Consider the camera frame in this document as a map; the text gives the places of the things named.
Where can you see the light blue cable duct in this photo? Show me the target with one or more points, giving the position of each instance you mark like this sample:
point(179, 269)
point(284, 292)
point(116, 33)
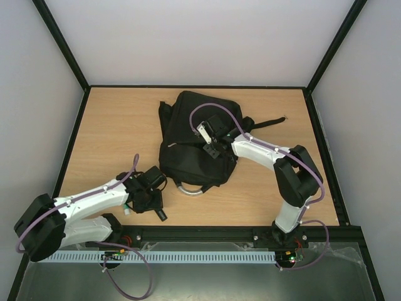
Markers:
point(159, 257)

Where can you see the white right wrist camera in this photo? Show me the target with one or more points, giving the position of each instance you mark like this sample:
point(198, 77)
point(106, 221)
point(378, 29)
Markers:
point(202, 131)

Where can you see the black student backpack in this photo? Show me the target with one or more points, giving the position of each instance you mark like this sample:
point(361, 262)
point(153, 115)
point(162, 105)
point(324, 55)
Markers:
point(181, 156)

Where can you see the green white glue stick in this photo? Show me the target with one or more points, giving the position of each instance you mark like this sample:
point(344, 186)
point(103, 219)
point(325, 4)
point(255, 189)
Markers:
point(126, 210)

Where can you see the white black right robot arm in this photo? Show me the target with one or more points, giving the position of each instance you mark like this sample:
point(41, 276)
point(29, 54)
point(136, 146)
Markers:
point(298, 179)

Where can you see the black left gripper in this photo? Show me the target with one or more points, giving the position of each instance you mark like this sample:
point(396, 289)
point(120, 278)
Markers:
point(158, 203)

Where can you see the pink black highlighter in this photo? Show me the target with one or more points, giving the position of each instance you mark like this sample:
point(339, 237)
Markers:
point(161, 214)

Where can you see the black enclosure frame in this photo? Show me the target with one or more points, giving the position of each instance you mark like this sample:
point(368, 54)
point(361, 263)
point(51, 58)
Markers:
point(348, 273)

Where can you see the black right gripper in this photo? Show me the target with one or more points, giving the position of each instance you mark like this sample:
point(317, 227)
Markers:
point(212, 149)

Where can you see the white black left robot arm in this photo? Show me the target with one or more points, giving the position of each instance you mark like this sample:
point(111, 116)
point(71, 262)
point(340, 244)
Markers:
point(49, 224)

